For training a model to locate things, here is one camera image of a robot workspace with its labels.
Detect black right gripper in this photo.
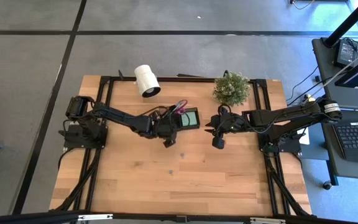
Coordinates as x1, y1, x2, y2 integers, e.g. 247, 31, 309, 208
203, 105, 246, 137

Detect purple pink scissors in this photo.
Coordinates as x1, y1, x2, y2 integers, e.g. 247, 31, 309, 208
169, 99, 188, 115

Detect black mesh desk organizer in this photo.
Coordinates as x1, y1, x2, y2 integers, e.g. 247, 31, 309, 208
163, 105, 201, 131

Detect potted green plant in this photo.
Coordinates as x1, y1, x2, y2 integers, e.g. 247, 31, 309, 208
212, 71, 251, 107

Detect yellow power strip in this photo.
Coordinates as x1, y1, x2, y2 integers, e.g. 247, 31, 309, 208
301, 93, 317, 105

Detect grey side desk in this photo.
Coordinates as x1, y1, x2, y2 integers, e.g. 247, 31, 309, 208
318, 107, 358, 181
311, 37, 358, 112

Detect black power adapter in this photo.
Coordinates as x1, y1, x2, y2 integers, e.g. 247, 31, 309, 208
336, 39, 358, 68

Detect black rig beam with brackets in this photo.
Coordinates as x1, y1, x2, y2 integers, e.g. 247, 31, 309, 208
0, 210, 358, 224

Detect black diagonal pole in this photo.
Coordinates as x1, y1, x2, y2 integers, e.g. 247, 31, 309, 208
323, 0, 358, 47

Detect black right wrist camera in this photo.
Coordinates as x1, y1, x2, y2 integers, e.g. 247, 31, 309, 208
211, 134, 226, 151

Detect black aluminium table frame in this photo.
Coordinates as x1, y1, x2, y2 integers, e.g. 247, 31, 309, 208
50, 75, 312, 218

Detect black floor cable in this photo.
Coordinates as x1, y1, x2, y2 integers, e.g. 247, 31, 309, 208
286, 65, 326, 105

